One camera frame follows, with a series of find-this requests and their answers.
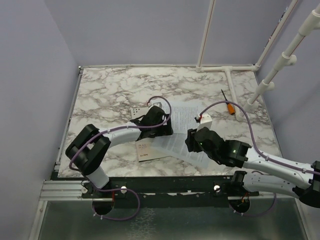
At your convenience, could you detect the silver aluminium rail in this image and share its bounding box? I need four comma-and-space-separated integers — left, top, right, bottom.
38, 179, 87, 201

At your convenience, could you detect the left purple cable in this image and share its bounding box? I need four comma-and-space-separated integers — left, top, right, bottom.
68, 96, 172, 173

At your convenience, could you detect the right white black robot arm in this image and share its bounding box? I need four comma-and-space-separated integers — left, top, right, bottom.
185, 127, 320, 208

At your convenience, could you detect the grey black file folder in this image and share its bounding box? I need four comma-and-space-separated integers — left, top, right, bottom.
131, 105, 168, 162

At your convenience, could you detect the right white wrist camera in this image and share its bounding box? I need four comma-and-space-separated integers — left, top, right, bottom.
195, 112, 213, 131

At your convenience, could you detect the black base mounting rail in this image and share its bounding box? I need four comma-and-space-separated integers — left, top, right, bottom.
77, 175, 262, 209

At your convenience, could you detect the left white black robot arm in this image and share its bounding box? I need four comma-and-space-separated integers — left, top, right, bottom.
65, 105, 173, 198

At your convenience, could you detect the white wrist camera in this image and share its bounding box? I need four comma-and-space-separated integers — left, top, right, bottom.
195, 112, 213, 131
151, 100, 165, 109

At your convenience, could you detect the orange handled screwdriver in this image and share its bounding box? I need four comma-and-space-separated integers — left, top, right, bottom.
221, 89, 236, 116

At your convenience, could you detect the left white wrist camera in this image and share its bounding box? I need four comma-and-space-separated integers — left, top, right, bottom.
151, 100, 165, 109

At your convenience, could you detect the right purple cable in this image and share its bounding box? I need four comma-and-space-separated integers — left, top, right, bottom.
197, 100, 320, 173

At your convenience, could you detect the purple cable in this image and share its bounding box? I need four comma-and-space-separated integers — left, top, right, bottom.
68, 96, 172, 173
197, 100, 320, 173

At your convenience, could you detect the white pvc pipe frame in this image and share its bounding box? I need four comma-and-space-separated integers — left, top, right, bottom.
195, 0, 320, 112

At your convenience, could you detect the printed paper sheet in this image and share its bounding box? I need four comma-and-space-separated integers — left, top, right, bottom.
151, 133, 210, 169
170, 101, 205, 134

